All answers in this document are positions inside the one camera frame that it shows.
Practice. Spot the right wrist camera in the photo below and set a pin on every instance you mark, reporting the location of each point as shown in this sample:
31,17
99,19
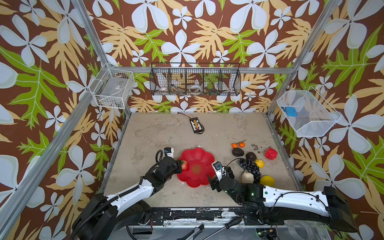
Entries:
219,169

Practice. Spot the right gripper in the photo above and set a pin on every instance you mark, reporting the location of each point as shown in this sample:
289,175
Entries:
215,182

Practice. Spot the black-handled screwdriver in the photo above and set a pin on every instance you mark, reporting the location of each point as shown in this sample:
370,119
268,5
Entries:
231,223

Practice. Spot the yellow wrinkled pear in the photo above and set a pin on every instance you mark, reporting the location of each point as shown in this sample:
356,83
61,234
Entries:
260,163

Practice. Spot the red apple with leaf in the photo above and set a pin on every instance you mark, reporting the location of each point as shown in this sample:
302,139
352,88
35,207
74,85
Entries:
184,165

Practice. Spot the aluminium frame post back left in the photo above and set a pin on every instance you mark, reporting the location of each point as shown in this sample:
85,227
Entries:
95,41

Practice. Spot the black wire basket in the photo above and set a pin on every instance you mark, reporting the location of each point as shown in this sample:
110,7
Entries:
209,79

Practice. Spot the aluminium frame post back right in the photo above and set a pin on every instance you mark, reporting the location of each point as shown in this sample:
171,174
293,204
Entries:
309,43

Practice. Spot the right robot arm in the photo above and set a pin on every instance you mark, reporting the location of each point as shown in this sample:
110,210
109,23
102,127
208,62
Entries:
272,206

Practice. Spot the white wire basket right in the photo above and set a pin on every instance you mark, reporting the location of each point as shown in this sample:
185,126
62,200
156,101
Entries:
316,116

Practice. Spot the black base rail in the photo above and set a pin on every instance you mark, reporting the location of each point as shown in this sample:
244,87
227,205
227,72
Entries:
160,216

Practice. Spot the dark avocado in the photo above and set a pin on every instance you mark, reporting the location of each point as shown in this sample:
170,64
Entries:
237,152

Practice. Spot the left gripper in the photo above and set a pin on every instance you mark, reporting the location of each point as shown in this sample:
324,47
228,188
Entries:
178,165

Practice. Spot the aluminium frame post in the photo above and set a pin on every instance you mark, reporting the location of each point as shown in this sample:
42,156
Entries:
309,43
95,41

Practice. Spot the blue object in basket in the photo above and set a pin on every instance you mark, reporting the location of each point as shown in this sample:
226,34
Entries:
291,111

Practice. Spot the white wire basket left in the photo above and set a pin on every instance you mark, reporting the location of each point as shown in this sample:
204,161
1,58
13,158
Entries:
112,87

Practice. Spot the black grape bunch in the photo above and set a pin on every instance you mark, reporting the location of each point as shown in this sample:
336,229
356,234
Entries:
251,167

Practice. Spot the dark purple mangosteen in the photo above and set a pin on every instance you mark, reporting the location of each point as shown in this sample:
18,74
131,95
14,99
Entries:
251,156

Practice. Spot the white wire basket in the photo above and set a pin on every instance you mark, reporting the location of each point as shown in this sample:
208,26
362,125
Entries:
316,116
112,87

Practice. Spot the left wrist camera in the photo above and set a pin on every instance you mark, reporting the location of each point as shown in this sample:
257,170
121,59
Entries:
169,152

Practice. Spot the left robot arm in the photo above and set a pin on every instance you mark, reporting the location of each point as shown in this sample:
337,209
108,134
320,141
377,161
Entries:
98,219

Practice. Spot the grey pliers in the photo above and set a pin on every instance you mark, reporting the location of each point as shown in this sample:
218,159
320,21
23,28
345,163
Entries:
194,233

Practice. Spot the orange tangerines on twig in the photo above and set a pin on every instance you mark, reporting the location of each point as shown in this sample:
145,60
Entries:
240,144

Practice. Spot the red flower-shaped fruit bowl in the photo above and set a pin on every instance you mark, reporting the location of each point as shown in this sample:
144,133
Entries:
200,167

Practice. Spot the yellow lemon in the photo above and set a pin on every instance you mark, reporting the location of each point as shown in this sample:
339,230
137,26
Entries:
267,181

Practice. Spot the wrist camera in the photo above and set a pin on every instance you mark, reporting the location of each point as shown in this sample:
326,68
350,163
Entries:
219,169
169,152

